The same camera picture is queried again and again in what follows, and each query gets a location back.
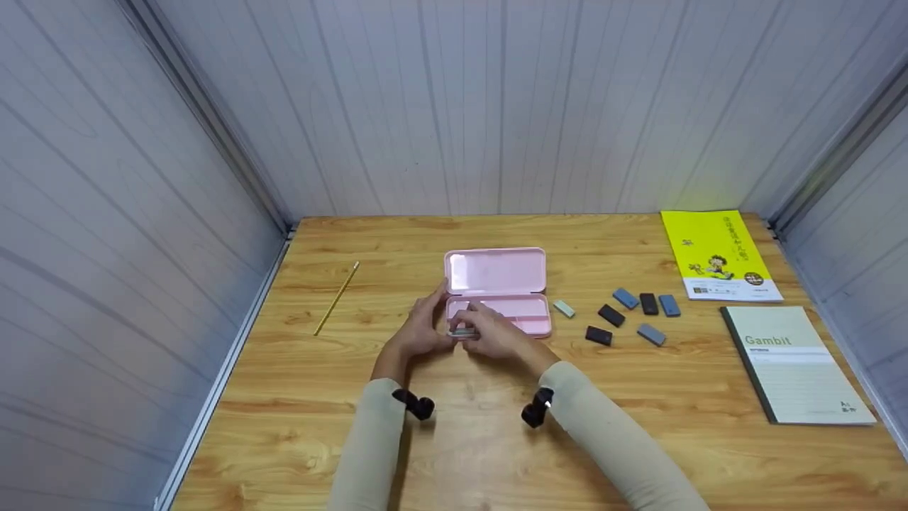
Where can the person's left thumb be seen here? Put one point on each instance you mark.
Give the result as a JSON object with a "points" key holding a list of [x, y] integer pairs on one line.
{"points": [[448, 328]]}

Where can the person's right hand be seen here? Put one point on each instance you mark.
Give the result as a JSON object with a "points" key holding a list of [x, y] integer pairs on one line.
{"points": [[496, 336]]}

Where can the person's left fingers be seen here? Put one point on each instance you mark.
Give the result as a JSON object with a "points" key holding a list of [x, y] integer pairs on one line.
{"points": [[434, 297]]}

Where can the yellow cartoon book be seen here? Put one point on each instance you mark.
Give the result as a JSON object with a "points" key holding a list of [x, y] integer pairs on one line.
{"points": [[718, 254]]}

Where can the yellow pencil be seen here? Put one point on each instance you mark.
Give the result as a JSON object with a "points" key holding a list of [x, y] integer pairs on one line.
{"points": [[336, 298]]}

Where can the black eraser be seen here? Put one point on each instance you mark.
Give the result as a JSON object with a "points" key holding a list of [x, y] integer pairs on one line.
{"points": [[599, 336], [648, 304], [611, 315]]}

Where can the small silver grey eraser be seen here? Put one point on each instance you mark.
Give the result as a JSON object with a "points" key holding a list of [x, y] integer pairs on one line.
{"points": [[463, 331]]}

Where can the person's left hand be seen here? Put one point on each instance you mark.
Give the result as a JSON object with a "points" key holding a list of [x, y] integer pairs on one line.
{"points": [[418, 331]]}

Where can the pale green eraser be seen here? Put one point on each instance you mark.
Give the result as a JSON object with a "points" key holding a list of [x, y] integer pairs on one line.
{"points": [[564, 308]]}

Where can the pink pencil case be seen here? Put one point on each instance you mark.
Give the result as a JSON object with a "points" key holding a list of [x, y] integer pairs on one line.
{"points": [[499, 287]]}

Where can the person's right fingers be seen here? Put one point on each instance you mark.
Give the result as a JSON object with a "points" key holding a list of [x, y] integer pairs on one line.
{"points": [[477, 318]]}

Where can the pale green notebook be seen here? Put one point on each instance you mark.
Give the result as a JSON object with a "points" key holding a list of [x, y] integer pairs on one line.
{"points": [[798, 365]]}

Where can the person's left forearm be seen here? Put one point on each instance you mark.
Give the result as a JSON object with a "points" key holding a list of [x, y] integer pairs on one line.
{"points": [[376, 433]]}

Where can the grey blue eraser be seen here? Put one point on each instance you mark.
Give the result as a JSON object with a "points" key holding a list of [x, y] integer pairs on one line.
{"points": [[651, 334]]}

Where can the person's right forearm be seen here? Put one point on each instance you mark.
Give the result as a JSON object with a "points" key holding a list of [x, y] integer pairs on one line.
{"points": [[610, 433]]}

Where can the black wrist band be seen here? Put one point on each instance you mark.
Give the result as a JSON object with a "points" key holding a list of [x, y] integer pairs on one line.
{"points": [[537, 407], [416, 404]]}

